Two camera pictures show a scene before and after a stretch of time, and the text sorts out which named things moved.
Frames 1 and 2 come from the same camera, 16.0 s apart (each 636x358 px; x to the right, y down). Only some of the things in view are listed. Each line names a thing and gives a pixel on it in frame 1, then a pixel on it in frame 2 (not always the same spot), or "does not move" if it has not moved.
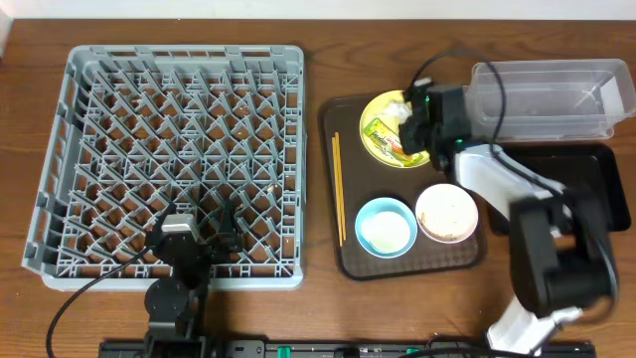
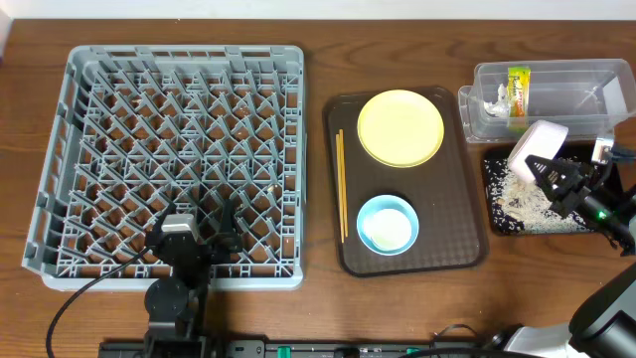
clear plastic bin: (549, 99) does not move
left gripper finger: (229, 228) does not move
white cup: (388, 231) does not move
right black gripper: (419, 127) to (569, 189)
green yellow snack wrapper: (389, 142) to (517, 94)
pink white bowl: (446, 213) to (544, 138)
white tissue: (398, 110) to (501, 107)
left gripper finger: (170, 209) does not move
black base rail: (331, 349) does not move
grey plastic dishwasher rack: (137, 129) does not move
